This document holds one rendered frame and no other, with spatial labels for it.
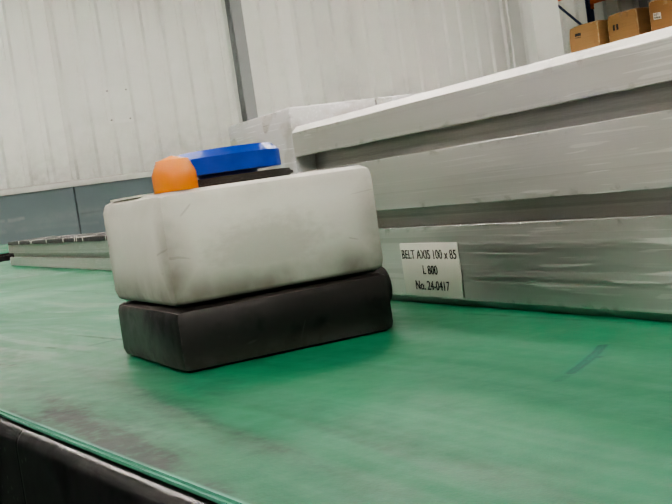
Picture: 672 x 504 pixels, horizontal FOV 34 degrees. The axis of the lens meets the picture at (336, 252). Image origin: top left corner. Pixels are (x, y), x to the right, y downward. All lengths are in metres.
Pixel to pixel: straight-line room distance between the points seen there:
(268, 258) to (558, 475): 0.20
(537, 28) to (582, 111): 8.39
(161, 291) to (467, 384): 0.13
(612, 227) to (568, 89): 0.05
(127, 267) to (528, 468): 0.24
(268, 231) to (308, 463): 0.16
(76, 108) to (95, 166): 0.65
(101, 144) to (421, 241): 11.83
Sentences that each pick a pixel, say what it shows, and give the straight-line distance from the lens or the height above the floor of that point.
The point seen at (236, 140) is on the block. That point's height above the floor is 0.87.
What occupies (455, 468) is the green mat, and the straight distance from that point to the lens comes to 0.21.
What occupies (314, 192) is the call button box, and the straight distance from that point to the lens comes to 0.38.
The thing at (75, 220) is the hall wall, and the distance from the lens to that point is 12.09.
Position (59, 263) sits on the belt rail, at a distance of 1.33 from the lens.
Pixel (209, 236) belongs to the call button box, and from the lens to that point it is 0.37.
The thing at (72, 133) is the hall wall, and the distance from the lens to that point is 12.16.
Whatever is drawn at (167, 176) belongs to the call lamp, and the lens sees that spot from 0.37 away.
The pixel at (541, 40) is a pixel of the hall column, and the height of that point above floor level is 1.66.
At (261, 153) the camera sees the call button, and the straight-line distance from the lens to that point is 0.40.
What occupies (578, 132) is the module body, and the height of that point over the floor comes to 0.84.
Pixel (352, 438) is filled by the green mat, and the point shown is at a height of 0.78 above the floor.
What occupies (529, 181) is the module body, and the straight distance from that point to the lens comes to 0.38.
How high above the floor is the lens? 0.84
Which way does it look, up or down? 4 degrees down
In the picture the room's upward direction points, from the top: 8 degrees counter-clockwise
